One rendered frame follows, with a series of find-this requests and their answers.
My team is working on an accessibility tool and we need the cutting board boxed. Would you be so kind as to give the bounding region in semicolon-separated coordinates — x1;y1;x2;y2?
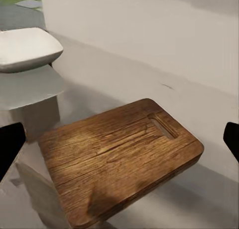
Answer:
38;98;205;229

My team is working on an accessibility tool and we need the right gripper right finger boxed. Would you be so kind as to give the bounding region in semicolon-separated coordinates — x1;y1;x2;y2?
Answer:
223;122;239;162

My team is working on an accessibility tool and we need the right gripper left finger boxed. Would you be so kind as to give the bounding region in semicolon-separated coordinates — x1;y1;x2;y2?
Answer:
0;122;26;183

